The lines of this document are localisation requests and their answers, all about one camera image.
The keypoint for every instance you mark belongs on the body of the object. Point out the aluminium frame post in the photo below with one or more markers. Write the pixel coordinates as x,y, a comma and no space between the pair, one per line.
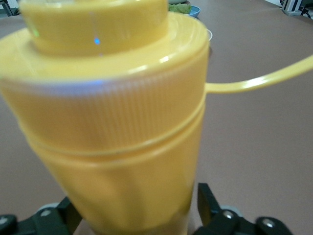
293,7

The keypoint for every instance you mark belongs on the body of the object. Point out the green lettuce leaf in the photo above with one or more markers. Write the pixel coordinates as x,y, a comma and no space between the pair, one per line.
179,8

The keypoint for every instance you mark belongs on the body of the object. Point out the yellow squeeze bottle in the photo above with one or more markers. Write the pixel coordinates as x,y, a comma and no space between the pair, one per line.
110,110

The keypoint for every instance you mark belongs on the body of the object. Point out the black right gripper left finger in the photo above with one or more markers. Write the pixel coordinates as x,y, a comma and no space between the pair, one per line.
49,222

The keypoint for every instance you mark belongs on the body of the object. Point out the blue round plate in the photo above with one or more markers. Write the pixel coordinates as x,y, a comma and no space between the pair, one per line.
195,11

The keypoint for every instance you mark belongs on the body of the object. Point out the beige round plate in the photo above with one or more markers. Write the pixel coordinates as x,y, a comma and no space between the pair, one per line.
209,34

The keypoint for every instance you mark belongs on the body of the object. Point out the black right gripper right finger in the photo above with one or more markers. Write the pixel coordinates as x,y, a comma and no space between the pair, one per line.
220,225

